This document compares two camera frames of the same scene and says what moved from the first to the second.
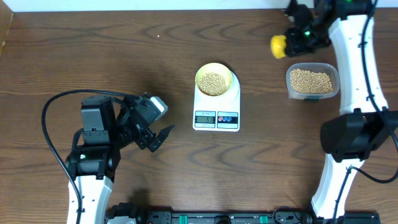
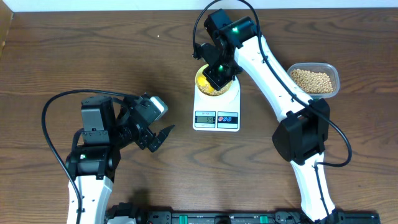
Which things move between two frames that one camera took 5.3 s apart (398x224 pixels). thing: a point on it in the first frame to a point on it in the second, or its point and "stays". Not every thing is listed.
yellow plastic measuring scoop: (278, 46) to (201, 80)
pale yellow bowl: (213, 79) stays
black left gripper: (127, 107) stays
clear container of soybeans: (307, 81) stays
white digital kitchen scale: (220, 113) stays
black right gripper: (292, 49) to (217, 81)
